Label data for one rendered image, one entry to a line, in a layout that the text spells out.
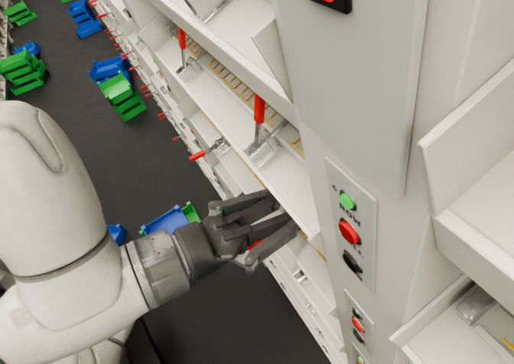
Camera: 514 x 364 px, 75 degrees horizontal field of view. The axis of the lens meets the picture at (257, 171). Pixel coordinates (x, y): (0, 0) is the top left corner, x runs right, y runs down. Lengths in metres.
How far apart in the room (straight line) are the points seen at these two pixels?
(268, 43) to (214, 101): 0.39
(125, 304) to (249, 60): 0.31
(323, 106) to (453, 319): 0.22
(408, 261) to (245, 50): 0.17
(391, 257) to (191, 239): 0.29
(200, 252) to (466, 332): 0.29
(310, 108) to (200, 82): 0.46
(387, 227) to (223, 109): 0.39
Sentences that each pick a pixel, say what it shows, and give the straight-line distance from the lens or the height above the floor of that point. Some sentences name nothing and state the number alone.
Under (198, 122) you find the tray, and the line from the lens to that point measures 0.87.
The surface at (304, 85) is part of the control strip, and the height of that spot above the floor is 1.31.
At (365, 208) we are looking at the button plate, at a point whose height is 1.25.
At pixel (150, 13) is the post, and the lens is 0.79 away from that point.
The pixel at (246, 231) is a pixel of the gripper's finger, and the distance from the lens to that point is 0.47.
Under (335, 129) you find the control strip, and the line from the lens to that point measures 0.16.
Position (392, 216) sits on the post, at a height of 1.26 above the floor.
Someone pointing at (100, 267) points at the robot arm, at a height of 1.11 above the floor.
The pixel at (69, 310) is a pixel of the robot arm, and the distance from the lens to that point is 0.43.
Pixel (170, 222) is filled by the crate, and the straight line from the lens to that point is 1.75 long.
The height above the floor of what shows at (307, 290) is 0.71.
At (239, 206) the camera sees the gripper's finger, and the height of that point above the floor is 1.00.
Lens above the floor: 1.40
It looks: 47 degrees down
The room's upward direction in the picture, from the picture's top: 21 degrees counter-clockwise
